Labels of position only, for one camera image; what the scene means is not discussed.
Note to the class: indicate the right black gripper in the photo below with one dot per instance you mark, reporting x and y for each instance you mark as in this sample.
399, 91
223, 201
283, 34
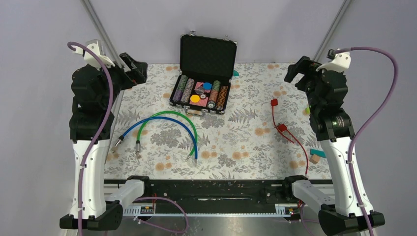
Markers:
305, 66

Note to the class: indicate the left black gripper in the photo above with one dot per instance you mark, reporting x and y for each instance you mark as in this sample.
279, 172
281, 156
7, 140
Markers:
138, 74

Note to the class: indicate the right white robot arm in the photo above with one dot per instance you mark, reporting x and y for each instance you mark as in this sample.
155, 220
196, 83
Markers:
350, 210

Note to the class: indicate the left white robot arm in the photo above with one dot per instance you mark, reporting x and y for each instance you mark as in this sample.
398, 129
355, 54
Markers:
90, 131

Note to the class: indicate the yellow round chip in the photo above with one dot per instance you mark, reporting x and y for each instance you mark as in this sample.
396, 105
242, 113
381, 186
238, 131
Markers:
195, 98

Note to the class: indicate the black poker chip case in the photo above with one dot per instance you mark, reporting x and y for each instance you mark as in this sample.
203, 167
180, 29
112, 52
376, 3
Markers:
204, 59

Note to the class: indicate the blue round chip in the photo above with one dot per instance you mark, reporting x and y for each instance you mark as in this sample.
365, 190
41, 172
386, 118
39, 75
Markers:
207, 86

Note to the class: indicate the wooden cube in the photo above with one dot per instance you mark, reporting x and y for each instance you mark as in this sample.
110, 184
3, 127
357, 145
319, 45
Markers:
314, 159

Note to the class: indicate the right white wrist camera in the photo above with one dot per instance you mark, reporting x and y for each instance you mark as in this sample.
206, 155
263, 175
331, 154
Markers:
339, 62

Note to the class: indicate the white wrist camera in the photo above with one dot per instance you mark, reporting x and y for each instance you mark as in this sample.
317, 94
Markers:
96, 46
339, 62

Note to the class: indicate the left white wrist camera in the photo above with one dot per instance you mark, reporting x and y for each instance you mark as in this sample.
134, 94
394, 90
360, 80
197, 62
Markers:
96, 46

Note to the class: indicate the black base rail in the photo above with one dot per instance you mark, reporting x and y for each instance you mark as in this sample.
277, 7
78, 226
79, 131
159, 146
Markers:
216, 196

